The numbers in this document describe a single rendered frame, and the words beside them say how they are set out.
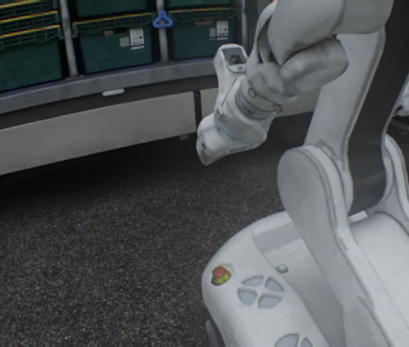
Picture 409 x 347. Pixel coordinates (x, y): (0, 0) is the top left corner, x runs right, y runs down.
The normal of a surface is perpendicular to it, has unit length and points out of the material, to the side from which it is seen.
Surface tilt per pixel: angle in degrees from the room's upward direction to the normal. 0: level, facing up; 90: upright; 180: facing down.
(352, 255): 27
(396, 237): 23
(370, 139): 89
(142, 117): 90
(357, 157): 75
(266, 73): 67
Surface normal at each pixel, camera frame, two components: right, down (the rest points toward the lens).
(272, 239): 0.33, 0.05
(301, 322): 0.16, -0.47
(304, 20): -0.81, 0.51
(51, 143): 0.37, 0.39
